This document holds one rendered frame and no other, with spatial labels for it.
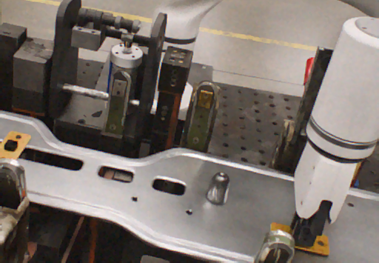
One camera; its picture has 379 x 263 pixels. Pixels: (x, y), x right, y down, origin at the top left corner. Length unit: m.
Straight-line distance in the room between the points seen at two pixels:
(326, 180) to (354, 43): 0.18
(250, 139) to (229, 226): 0.73
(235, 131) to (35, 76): 0.72
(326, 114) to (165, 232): 0.29
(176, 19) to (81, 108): 0.37
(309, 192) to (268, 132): 0.87
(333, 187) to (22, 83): 0.59
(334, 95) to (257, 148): 0.86
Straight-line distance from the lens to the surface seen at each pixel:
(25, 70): 1.01
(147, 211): 0.82
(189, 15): 1.30
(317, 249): 0.84
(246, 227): 0.84
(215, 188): 0.84
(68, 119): 1.04
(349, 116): 0.67
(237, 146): 1.50
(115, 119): 0.96
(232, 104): 1.67
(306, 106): 0.93
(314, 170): 0.71
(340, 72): 0.66
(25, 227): 0.79
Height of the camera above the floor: 1.57
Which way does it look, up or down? 32 degrees down
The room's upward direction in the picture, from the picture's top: 10 degrees clockwise
